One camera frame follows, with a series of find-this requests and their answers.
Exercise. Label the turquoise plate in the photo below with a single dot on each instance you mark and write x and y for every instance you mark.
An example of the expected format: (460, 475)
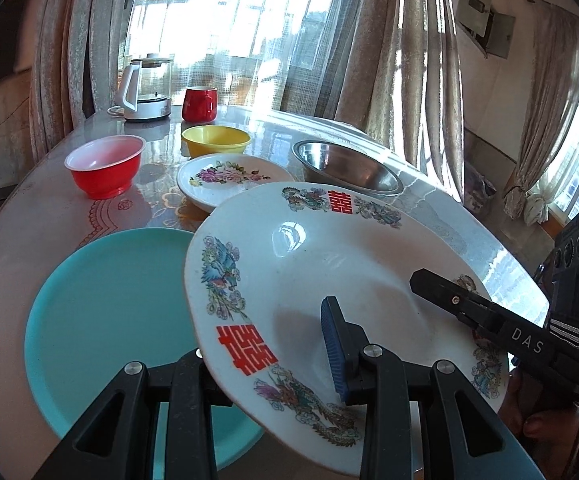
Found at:
(109, 300)

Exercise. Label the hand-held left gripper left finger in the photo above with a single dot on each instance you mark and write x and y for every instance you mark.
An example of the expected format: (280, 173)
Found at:
(189, 385)

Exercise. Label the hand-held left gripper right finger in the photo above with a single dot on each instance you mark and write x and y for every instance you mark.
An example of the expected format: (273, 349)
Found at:
(333, 345)

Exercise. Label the stainless steel bowl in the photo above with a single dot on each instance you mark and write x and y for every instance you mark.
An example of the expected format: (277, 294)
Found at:
(349, 165)

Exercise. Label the tied beige curtain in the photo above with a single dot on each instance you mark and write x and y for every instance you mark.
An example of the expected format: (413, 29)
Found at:
(549, 110)

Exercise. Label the white sheer curtain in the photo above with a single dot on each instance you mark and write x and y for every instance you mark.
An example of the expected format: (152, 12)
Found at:
(249, 35)

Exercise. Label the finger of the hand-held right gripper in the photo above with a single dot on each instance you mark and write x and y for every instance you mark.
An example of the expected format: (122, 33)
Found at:
(449, 300)

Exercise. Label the yellow bowl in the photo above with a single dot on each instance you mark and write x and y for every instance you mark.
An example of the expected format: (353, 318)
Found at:
(214, 140)

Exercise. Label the person's right hand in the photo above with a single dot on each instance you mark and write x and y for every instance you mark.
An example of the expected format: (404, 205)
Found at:
(529, 425)

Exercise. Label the grey wall electrical box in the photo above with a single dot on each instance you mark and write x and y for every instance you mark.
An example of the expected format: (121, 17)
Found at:
(477, 10)

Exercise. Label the large white dragon print plate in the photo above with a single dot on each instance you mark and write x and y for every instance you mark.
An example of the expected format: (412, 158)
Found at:
(319, 270)

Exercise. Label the beige velvet curtain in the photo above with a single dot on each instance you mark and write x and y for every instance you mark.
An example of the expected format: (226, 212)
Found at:
(74, 50)
(409, 75)

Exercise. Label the small white floral plate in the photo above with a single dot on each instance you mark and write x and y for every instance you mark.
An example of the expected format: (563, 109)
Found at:
(229, 175)

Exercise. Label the red plastic bowl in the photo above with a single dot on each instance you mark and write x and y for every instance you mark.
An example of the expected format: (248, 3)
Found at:
(104, 175)

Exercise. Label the red mug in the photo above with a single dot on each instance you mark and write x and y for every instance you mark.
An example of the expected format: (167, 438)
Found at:
(198, 105)

